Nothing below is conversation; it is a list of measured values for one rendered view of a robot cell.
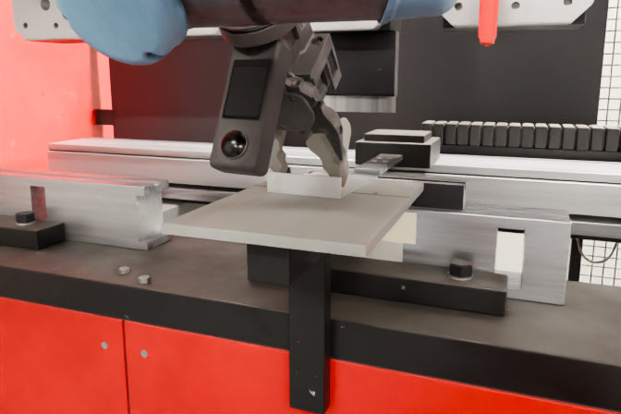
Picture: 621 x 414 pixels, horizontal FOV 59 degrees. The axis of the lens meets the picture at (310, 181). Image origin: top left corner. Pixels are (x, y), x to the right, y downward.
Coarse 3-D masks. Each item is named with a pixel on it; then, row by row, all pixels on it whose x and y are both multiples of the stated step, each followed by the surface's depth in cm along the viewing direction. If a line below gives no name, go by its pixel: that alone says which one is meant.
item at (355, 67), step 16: (336, 32) 66; (352, 32) 65; (368, 32) 64; (384, 32) 64; (336, 48) 66; (352, 48) 65; (368, 48) 65; (384, 48) 64; (352, 64) 66; (368, 64) 65; (384, 64) 64; (352, 80) 66; (368, 80) 65; (384, 80) 65; (336, 96) 68; (352, 96) 67; (368, 96) 67; (384, 96) 66; (368, 112) 67; (384, 112) 66
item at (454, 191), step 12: (420, 180) 67; (432, 180) 66; (444, 180) 66; (456, 180) 66; (432, 192) 64; (444, 192) 64; (456, 192) 64; (420, 204) 65; (432, 204) 65; (444, 204) 64; (456, 204) 64
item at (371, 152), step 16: (368, 144) 86; (384, 144) 85; (400, 144) 84; (416, 144) 83; (432, 144) 84; (368, 160) 86; (384, 160) 79; (400, 160) 83; (416, 160) 84; (432, 160) 85
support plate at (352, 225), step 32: (256, 192) 59; (384, 192) 59; (416, 192) 60; (192, 224) 46; (224, 224) 46; (256, 224) 46; (288, 224) 46; (320, 224) 46; (352, 224) 46; (384, 224) 46
